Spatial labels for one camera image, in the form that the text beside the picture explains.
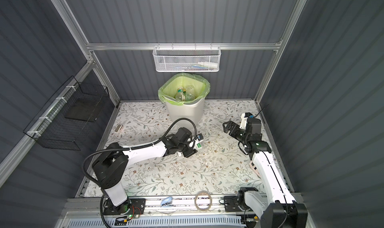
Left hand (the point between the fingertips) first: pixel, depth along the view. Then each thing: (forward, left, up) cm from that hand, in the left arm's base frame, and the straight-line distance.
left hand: (194, 145), depth 88 cm
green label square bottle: (-5, -1, +11) cm, 12 cm away
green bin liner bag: (+29, +15, +20) cm, 38 cm away
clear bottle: (+28, +1, +16) cm, 33 cm away
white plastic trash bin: (+14, 0, +15) cm, 21 cm away
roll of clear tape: (-30, -7, -6) cm, 31 cm away
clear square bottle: (+30, +8, +12) cm, 34 cm away
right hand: (+2, -20, +14) cm, 24 cm away
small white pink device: (+18, +51, -4) cm, 54 cm away
